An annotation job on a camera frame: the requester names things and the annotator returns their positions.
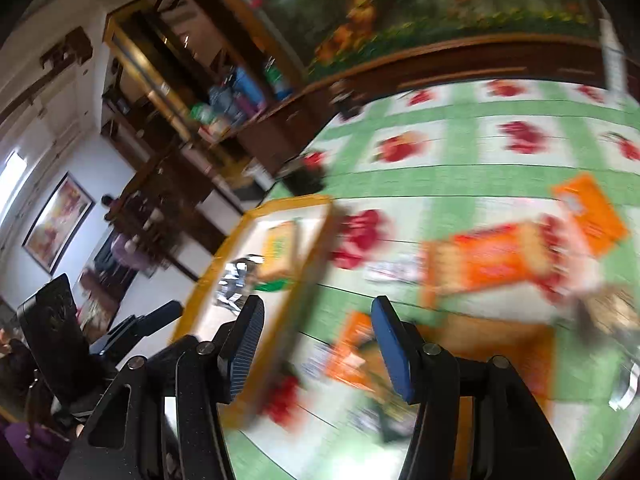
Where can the blue thermos flask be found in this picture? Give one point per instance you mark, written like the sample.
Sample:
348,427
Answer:
249,87

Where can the orange packet white label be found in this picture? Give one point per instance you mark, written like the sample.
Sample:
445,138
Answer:
590,212

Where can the purple cloth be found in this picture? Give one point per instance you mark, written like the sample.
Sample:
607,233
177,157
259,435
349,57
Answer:
30,452

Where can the small dark wooden box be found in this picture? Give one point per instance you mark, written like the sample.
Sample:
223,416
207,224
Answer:
347,102

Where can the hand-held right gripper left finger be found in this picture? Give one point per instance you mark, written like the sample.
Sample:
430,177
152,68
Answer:
247,340

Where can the small white dotted packet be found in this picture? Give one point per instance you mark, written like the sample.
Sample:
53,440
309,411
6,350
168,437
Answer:
409,271
381,271

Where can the carved wooden chair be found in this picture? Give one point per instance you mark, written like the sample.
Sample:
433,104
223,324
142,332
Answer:
165,180

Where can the yellow cardboard tray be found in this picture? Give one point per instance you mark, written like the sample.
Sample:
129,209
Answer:
285,205

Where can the orange brown cracker packet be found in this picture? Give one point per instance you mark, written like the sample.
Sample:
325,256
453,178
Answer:
350,355

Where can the green fruit print tablecloth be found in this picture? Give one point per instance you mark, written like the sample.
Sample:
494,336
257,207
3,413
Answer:
450,180

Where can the framed wall painting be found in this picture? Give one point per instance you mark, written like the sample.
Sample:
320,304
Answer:
55,225

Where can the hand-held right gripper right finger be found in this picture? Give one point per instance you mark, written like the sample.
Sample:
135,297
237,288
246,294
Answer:
395,355

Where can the yellow green snack packet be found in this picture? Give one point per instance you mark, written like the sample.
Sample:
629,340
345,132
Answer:
280,250

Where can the plain orange packet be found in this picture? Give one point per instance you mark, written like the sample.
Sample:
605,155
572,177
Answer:
500,340

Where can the gold framed glass partition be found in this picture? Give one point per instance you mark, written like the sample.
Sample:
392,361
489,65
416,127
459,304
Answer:
135,55

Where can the black round container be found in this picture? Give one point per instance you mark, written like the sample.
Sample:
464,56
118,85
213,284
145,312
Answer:
302,177

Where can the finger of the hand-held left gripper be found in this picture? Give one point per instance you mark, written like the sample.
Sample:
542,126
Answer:
150,317

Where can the large orange cracker packet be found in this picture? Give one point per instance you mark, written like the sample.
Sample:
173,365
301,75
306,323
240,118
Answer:
490,265

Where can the glass flower display cabinet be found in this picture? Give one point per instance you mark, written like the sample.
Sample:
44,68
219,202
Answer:
425,0

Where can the grey blue kettle thermos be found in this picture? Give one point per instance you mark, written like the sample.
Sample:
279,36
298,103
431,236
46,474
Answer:
222,102

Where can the green plastic bag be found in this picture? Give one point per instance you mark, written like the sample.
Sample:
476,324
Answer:
201,112

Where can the clear plastic water bottle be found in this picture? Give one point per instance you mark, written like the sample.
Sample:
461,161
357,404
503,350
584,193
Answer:
277,80

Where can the crumpled silver packet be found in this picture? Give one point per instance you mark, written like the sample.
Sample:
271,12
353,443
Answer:
235,280

